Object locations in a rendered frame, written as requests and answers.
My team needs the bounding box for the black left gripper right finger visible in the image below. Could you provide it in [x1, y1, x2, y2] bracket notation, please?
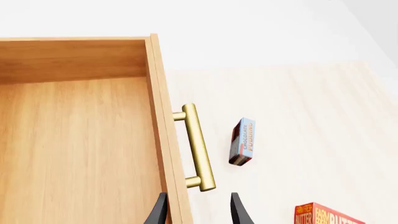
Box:
[230, 192, 256, 224]

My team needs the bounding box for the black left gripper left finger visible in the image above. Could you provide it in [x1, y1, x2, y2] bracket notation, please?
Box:
[144, 192, 169, 224]

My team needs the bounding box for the chocolate pudding box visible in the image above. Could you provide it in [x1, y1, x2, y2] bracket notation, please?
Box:
[228, 117, 256, 167]

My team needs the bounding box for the open wooden drawer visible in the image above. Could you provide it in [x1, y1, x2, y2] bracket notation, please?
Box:
[0, 33, 194, 224]

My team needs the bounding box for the red butter box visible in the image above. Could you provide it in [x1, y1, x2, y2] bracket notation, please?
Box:
[294, 202, 366, 224]

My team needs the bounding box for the brass drawer handle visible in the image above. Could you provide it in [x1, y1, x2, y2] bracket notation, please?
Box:
[172, 103, 216, 192]

